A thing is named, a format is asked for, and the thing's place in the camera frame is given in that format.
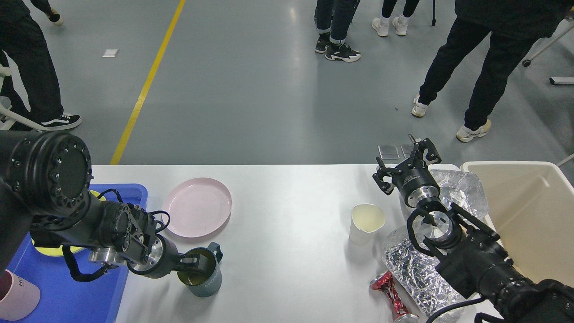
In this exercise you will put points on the yellow plate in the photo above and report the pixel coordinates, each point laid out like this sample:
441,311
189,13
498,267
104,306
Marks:
54,252

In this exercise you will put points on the white paper on floor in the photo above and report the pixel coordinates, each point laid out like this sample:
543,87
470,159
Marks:
110,53

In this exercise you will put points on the foil tray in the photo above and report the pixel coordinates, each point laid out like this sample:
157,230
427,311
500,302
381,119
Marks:
417,274
462,188

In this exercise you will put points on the blue plastic tray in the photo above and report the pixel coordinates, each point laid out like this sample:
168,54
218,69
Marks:
64,300

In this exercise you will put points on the beige plastic bin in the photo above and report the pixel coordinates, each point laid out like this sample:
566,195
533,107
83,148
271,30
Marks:
532,208

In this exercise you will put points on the far foil tray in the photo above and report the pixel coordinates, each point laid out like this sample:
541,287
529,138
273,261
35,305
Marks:
462,188

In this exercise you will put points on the person with white sneakers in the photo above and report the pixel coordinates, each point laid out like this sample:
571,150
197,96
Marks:
382,23

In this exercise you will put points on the pink plate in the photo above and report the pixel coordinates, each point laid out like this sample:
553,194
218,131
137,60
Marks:
197,207

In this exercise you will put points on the white bar on floor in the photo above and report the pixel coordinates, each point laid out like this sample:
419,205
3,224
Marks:
561,80

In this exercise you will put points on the right metal floor plate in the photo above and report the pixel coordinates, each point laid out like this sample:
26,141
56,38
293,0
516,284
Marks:
408,149

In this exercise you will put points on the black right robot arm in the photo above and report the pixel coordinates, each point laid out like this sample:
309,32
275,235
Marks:
470,258

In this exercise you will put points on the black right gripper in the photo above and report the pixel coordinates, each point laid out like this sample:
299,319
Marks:
415,183

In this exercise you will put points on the pink mug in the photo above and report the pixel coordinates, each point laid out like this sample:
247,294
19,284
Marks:
18,297

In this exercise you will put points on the dark blue mug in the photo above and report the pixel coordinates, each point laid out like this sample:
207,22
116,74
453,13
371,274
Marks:
209,278

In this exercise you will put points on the metal floor plate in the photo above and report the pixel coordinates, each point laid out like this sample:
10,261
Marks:
408,149
388,152

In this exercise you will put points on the white chair base left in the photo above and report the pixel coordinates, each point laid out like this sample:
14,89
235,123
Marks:
10,102

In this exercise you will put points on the crushed red can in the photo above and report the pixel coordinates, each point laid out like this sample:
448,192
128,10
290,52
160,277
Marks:
385,283

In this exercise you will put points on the white chair leg right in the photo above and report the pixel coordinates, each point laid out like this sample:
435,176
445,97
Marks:
547,44

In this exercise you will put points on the left metal floor plate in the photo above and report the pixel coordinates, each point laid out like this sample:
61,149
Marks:
388,152

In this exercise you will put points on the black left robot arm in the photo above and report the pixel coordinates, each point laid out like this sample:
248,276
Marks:
45,181

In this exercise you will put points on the person in dark jeans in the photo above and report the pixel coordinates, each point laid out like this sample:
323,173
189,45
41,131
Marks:
333,18

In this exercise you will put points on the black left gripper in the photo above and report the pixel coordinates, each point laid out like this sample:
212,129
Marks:
163,259

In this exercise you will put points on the near foil tray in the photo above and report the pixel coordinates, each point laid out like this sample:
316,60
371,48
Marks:
417,274

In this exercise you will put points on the white paper cup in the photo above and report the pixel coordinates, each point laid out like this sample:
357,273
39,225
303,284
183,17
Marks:
366,220

